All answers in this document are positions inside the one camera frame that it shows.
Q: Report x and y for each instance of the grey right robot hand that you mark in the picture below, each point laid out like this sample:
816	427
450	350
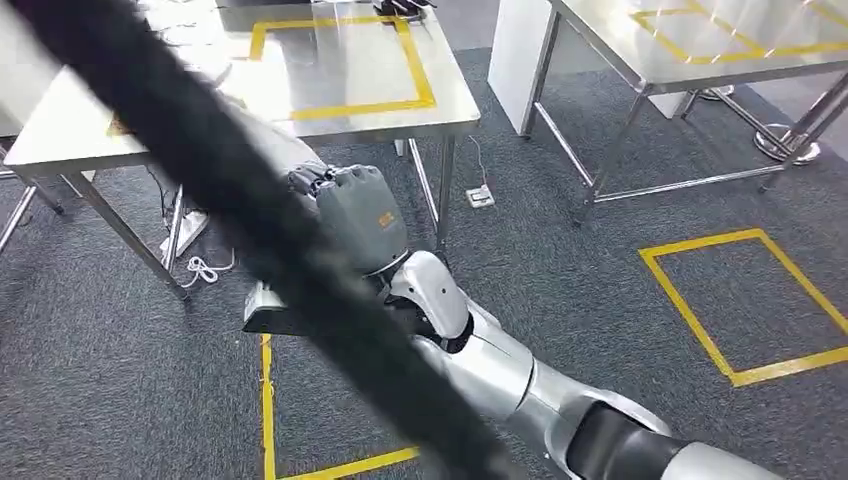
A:
361	218

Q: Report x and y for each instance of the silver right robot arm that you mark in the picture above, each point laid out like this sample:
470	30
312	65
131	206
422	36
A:
503	378

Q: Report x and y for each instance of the white floor power socket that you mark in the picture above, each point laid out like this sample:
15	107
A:
480	196

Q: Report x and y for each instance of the steel table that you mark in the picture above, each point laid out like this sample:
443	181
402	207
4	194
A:
331	73
715	33

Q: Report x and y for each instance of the yellow tape square on table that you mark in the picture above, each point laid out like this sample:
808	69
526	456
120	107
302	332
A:
669	43
420	73

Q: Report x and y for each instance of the white power strip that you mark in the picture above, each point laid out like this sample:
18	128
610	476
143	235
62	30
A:
189	228

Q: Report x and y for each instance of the yellow floor tape square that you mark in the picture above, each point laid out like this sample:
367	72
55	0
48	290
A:
267	411
689	311

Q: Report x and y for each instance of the black object on table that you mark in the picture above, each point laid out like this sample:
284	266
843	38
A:
401	6

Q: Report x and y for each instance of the white panel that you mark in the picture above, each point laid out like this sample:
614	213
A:
517	66

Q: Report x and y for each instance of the steel stanchion base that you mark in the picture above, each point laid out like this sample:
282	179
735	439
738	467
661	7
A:
785	144

